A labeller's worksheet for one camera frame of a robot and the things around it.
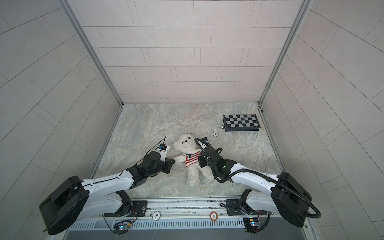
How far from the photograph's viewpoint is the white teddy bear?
75 centimetres

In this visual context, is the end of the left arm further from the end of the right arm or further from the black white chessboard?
the black white chessboard

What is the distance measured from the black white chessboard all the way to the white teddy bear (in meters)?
0.29

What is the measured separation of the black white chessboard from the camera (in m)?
1.01
